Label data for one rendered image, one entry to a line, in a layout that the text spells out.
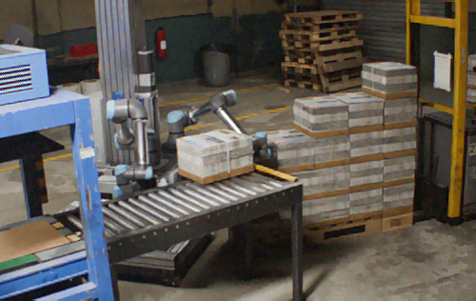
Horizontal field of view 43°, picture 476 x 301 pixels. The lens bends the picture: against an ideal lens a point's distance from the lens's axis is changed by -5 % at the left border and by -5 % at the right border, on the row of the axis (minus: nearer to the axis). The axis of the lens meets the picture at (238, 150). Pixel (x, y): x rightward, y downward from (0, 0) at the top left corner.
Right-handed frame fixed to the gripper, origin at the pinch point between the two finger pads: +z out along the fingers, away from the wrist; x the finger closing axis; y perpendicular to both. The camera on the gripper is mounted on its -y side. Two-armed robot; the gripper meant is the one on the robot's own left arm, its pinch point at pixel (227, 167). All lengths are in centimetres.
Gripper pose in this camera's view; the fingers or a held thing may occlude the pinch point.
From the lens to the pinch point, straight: 410.9
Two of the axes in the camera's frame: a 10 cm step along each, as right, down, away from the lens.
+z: -8.0, 2.0, -5.7
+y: -0.4, -9.6, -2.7
